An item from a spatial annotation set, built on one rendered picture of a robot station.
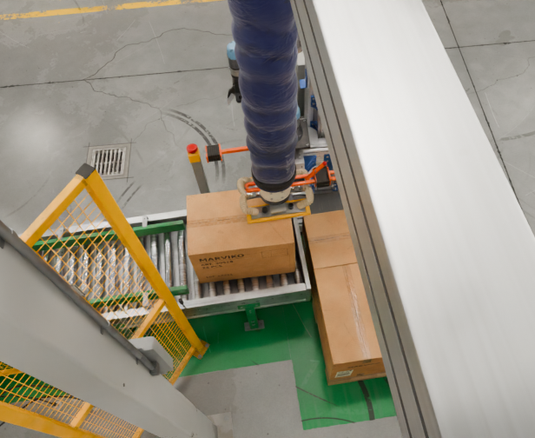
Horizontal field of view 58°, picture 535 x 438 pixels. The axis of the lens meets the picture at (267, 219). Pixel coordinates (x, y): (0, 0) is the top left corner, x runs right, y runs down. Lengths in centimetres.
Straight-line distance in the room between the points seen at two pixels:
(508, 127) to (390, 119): 438
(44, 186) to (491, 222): 437
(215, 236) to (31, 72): 340
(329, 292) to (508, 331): 271
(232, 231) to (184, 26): 325
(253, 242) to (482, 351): 243
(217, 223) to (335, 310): 88
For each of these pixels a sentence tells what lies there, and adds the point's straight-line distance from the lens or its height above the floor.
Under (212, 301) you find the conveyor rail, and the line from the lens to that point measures 298.
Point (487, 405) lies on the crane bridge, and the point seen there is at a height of 305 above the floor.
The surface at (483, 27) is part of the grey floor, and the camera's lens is 566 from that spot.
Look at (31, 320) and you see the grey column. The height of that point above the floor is 248.
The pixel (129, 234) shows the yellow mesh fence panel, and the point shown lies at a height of 169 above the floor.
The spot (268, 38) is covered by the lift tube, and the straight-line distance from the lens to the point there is 173.
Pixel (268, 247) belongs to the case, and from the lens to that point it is 271.
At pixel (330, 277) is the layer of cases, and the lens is 306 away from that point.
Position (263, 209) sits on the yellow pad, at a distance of 257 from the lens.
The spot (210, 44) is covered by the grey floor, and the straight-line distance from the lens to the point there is 530.
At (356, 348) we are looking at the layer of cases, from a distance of 292.
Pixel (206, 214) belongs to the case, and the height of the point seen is 95.
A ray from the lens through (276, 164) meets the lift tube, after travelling 224.
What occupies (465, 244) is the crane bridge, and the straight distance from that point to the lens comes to 35.
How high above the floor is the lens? 334
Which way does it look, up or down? 59 degrees down
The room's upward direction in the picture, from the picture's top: 6 degrees counter-clockwise
